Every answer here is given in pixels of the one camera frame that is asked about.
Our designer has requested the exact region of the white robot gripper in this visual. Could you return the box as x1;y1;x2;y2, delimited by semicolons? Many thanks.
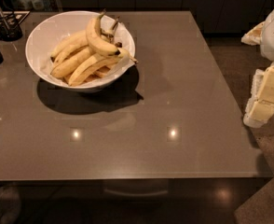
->
240;9;274;128

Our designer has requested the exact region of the curved yellow banana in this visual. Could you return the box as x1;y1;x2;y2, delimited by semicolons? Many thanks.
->
86;11;120;57

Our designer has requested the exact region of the yellow banana front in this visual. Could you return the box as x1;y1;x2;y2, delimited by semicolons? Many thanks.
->
68;48;138;87

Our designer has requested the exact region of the white ceramic bowl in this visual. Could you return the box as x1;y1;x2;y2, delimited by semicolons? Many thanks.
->
25;11;134;93

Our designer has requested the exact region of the yellow banana upper left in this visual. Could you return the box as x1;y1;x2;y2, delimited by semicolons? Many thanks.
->
50;30;86;60

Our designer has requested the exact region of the yellow banana middle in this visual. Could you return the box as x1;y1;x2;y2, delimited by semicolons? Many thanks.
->
51;47;94;78

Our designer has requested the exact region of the black wire utensil holder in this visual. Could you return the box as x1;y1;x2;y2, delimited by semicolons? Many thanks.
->
0;7;22;41

